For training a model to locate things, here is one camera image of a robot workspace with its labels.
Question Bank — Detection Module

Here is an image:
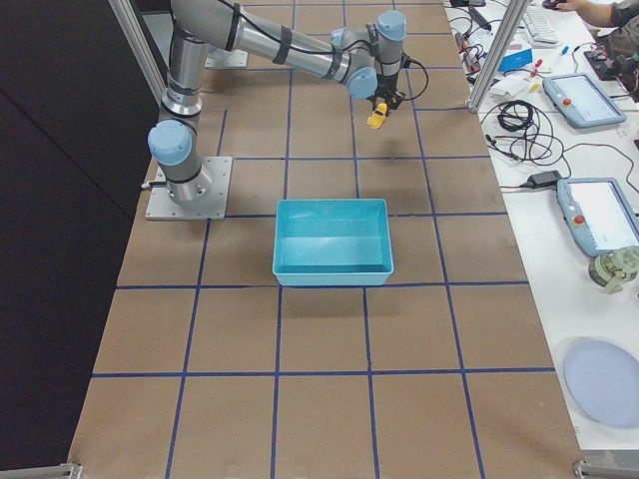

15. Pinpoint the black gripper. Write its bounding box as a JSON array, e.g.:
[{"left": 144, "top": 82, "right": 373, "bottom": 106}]
[{"left": 371, "top": 60, "right": 405, "bottom": 115}]

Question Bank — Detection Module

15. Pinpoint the yellow beetle toy car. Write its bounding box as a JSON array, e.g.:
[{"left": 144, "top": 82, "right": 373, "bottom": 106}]
[{"left": 366, "top": 103, "right": 388, "bottom": 130}]

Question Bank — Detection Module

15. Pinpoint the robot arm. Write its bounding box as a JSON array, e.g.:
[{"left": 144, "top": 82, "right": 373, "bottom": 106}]
[{"left": 143, "top": 1, "right": 409, "bottom": 220}]

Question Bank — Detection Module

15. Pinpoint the blue white cardboard box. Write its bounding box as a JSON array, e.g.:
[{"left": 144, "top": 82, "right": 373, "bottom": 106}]
[{"left": 498, "top": 47, "right": 533, "bottom": 73}]

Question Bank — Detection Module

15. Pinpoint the teal plastic bin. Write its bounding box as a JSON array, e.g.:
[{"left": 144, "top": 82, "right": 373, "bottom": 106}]
[{"left": 273, "top": 199, "right": 394, "bottom": 286}]

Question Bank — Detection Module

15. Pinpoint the black power adapter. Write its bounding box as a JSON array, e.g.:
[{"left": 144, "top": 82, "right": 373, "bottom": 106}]
[{"left": 518, "top": 170, "right": 562, "bottom": 190}]

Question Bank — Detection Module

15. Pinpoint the far teach pendant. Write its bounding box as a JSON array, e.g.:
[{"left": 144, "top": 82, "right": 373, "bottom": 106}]
[{"left": 542, "top": 73, "right": 627, "bottom": 129}]

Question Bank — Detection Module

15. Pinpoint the teach pendant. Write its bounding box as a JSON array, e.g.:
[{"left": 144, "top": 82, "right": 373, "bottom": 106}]
[
  {"left": 556, "top": 178, "right": 638, "bottom": 257},
  {"left": 542, "top": 73, "right": 627, "bottom": 129}
]

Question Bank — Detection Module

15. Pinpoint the near teach pendant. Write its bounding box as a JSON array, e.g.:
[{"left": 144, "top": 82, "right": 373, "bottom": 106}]
[{"left": 556, "top": 178, "right": 638, "bottom": 257}]

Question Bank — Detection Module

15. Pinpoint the brown paper table mat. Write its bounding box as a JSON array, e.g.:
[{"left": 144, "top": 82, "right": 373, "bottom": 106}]
[{"left": 69, "top": 1, "right": 579, "bottom": 478}]

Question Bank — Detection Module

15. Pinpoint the light blue plate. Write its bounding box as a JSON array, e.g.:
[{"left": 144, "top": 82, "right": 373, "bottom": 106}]
[{"left": 563, "top": 340, "right": 638, "bottom": 429}]

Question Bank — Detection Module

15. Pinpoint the coiled black cable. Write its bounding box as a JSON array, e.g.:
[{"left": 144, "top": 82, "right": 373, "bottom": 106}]
[{"left": 486, "top": 99, "right": 568, "bottom": 166}]

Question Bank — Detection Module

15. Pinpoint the aluminium frame post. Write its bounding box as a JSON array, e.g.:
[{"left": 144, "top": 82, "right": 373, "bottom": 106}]
[{"left": 466, "top": 0, "right": 530, "bottom": 114}]

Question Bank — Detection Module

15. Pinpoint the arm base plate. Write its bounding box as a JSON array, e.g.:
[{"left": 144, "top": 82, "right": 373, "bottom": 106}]
[
  {"left": 205, "top": 48, "right": 249, "bottom": 70},
  {"left": 145, "top": 157, "right": 233, "bottom": 221}
]

